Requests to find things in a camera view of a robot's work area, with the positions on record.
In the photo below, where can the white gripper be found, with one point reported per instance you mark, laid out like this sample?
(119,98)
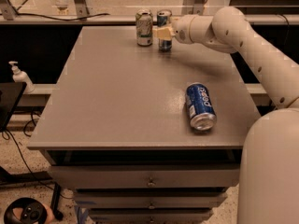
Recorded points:
(181,30)

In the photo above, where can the metal window frame rail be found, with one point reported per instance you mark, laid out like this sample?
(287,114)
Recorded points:
(123,11)

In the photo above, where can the black vr controller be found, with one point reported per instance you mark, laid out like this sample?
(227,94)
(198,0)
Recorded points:
(25,211)

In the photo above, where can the middle grey drawer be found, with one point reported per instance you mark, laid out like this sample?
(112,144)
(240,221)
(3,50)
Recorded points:
(152,199)

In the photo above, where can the bottom grey drawer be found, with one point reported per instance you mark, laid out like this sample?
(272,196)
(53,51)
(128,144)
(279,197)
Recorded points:
(157,216)

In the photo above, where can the white soap pump bottle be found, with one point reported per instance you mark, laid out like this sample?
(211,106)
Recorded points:
(21,76)

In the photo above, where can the grey drawer cabinet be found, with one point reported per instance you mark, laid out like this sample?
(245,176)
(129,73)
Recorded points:
(119,104)

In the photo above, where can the blue silver redbull can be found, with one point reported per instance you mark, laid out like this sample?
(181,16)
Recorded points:
(163,18)

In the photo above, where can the blue pepsi can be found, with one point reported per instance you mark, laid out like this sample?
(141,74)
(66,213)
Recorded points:
(199,106)

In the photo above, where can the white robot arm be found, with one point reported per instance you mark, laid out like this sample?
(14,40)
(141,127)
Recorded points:
(269,169)

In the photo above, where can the black side table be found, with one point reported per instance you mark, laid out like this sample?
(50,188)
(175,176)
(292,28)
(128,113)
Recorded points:
(10,95)

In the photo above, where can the grey drawer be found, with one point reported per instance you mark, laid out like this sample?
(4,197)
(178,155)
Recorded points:
(157,216)
(152,199)
(145,176)

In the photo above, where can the top grey drawer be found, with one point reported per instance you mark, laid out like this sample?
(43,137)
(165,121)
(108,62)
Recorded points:
(145,176)

